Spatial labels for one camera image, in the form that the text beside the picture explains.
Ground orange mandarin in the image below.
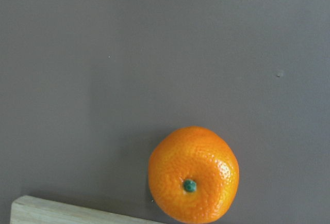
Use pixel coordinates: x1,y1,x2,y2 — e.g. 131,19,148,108
148,126,239,223

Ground wooden cutting board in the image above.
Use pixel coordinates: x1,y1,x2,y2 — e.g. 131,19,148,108
10,196,154,224

